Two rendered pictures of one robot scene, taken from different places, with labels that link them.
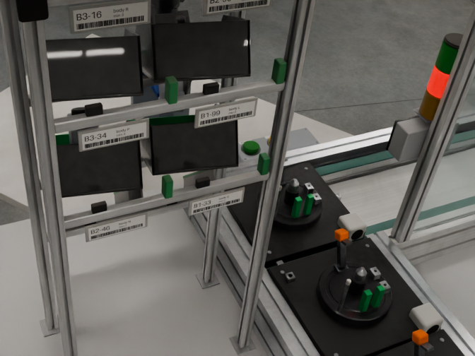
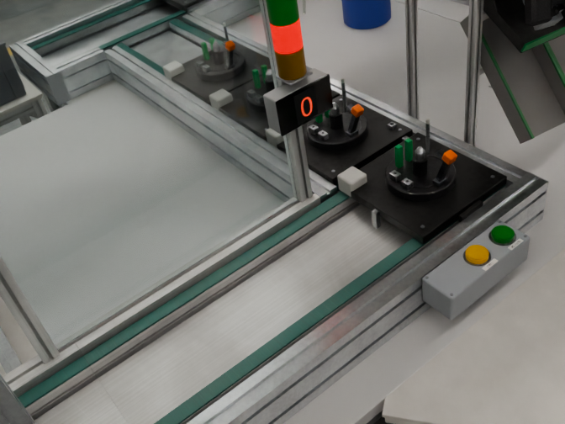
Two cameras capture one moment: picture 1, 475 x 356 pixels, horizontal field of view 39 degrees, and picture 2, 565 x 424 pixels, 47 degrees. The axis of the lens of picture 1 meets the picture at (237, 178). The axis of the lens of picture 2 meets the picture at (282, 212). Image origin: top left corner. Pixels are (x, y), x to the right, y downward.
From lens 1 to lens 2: 2.10 m
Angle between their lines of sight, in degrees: 98
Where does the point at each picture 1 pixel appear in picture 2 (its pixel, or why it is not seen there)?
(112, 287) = (540, 140)
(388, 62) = not seen: outside the picture
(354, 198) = (357, 251)
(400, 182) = (306, 294)
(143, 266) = (530, 159)
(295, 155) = (445, 248)
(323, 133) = (437, 400)
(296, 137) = (456, 275)
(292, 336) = (375, 104)
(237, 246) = (449, 140)
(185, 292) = not seen: hidden behind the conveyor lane
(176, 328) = not seen: hidden behind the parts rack
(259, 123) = (544, 380)
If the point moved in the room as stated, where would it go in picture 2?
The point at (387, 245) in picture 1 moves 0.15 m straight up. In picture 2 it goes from (314, 184) to (305, 125)
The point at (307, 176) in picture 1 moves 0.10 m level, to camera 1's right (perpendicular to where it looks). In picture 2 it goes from (416, 218) to (365, 228)
